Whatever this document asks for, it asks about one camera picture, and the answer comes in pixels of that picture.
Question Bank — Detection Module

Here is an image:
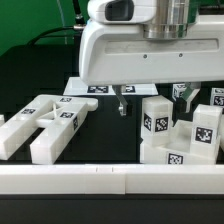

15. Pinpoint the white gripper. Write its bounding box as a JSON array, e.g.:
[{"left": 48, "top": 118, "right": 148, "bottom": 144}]
[{"left": 79, "top": 15, "right": 224, "bottom": 116}]

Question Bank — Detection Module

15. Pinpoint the white chair seat part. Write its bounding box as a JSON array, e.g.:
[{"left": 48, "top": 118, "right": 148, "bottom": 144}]
[{"left": 140, "top": 120, "right": 220, "bottom": 165}]

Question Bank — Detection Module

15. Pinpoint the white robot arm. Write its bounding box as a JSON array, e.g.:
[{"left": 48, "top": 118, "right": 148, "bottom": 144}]
[{"left": 79, "top": 0, "right": 224, "bottom": 115}]

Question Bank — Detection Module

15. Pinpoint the white part right edge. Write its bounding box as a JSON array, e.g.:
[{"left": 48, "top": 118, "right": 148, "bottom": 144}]
[{"left": 219, "top": 115, "right": 224, "bottom": 152}]

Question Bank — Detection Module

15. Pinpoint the white part edge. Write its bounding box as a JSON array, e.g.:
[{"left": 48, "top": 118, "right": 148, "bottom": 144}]
[
  {"left": 219, "top": 115, "right": 224, "bottom": 152},
  {"left": 0, "top": 115, "right": 5, "bottom": 128}
]

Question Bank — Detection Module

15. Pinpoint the white part left edge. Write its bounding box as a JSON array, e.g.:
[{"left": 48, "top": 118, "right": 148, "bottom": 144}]
[{"left": 0, "top": 115, "right": 5, "bottom": 128}]

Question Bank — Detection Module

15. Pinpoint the white marker base plate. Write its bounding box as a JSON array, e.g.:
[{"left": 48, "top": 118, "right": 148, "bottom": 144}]
[{"left": 64, "top": 77, "right": 158, "bottom": 96}]

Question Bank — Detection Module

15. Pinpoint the white chair back frame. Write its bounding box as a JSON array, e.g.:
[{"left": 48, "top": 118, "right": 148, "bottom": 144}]
[{"left": 0, "top": 95, "right": 98, "bottom": 165}]

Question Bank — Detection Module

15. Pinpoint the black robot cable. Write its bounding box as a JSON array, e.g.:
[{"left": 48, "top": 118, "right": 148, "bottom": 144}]
[{"left": 27, "top": 0, "right": 88, "bottom": 46}]

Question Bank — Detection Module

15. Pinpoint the white front barrier rail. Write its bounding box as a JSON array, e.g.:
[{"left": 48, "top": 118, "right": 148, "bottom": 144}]
[{"left": 0, "top": 164, "right": 224, "bottom": 194}]

